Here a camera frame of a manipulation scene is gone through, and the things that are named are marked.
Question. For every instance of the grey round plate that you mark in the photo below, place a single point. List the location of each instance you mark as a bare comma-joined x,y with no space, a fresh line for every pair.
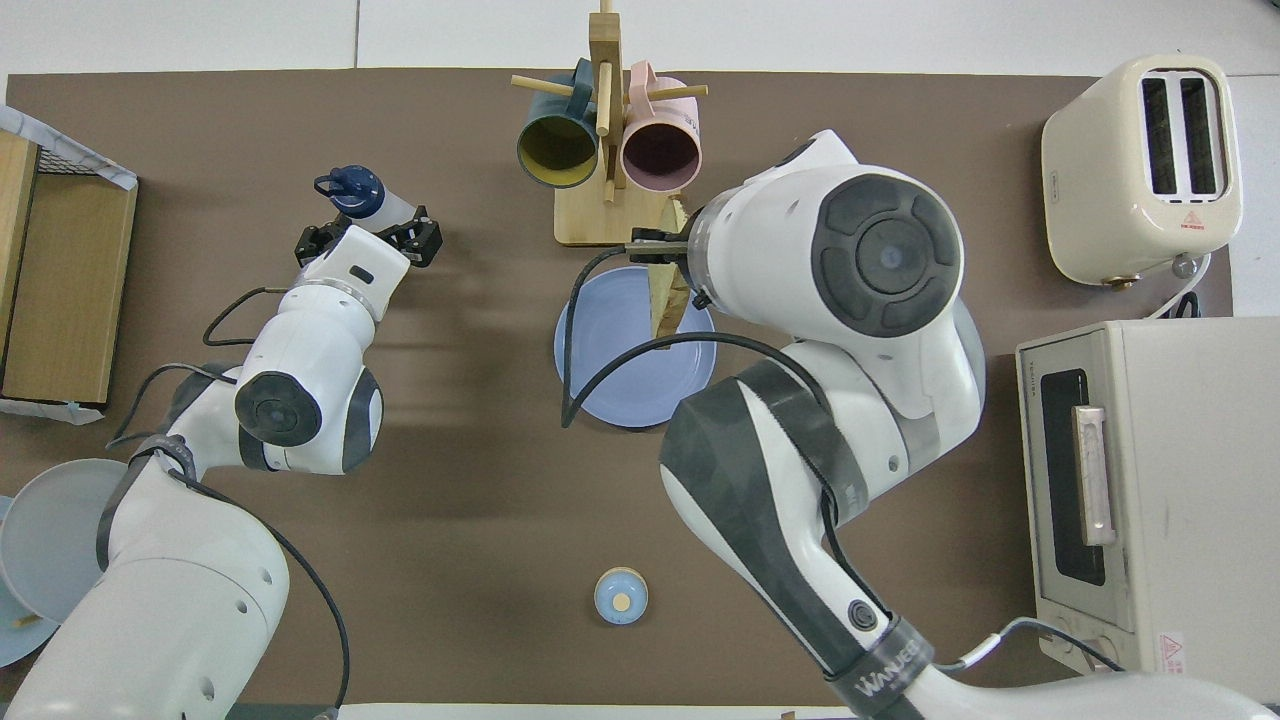
50,540

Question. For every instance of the light blue round plate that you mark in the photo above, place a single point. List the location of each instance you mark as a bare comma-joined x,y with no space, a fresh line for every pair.
15,645

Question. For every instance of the white toaster oven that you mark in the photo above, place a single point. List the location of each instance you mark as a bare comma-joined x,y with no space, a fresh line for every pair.
1190,480

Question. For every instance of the cream two-slot toaster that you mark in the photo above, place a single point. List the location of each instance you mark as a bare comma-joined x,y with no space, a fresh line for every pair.
1100,190

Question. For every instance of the brown table mat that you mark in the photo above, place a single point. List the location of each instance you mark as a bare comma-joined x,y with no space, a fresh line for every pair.
480,480

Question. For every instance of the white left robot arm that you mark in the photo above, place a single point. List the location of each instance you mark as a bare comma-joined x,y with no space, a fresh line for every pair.
170,590

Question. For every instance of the wooden plate rack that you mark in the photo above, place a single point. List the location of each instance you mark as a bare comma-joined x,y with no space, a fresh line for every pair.
27,621

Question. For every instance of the wooden shelf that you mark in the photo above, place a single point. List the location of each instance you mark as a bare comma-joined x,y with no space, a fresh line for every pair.
75,280

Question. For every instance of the dark teal mug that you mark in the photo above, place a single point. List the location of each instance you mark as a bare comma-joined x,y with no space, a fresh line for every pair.
557,150

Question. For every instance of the white bottle with blue cap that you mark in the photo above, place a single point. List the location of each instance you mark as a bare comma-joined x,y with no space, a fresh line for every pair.
360,192

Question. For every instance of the toasted bread slice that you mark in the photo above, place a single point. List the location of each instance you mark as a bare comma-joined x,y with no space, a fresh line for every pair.
668,300

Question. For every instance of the wooden mug tree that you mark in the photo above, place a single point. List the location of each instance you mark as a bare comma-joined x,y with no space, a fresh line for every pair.
610,225

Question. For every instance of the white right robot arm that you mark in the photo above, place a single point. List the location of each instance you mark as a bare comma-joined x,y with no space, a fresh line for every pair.
880,260

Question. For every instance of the small blue call bell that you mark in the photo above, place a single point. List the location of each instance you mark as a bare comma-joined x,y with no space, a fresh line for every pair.
621,597

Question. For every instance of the pink mug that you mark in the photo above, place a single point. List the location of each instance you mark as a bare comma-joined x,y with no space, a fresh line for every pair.
660,155

